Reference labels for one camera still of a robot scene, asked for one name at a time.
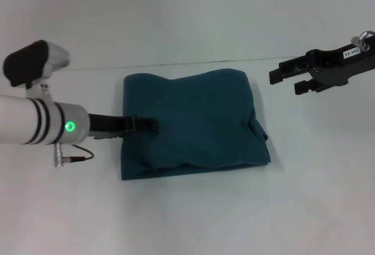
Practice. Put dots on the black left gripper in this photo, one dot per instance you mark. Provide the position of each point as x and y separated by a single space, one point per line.
111 126

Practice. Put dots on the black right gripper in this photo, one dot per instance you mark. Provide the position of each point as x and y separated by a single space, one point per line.
331 66

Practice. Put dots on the teal blue FREE t-shirt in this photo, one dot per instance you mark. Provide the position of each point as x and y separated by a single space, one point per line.
190 126

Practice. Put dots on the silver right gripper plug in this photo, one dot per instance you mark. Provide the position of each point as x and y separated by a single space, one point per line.
361 40

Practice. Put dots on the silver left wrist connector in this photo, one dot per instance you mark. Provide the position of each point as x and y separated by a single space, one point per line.
58 155

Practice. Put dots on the silver left camera bracket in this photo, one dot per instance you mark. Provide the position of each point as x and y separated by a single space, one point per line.
39 92

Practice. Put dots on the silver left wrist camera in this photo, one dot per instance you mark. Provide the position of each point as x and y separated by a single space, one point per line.
32 63

